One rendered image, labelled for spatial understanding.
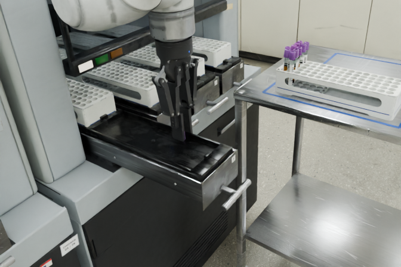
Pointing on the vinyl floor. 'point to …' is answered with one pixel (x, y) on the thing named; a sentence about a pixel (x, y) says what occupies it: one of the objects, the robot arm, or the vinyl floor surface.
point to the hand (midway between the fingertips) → (181, 123)
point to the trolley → (286, 232)
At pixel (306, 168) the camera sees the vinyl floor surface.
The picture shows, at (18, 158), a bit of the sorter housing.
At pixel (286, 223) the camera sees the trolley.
